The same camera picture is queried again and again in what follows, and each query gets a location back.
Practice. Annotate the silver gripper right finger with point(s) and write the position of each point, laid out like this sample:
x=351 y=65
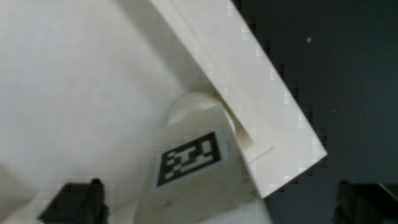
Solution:
x=367 y=203

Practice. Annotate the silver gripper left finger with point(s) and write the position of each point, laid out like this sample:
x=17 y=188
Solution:
x=78 y=206

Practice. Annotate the white leg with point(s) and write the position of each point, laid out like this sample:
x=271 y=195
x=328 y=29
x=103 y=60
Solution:
x=202 y=188

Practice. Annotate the white square tabletop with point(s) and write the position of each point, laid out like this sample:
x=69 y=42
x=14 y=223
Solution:
x=103 y=59

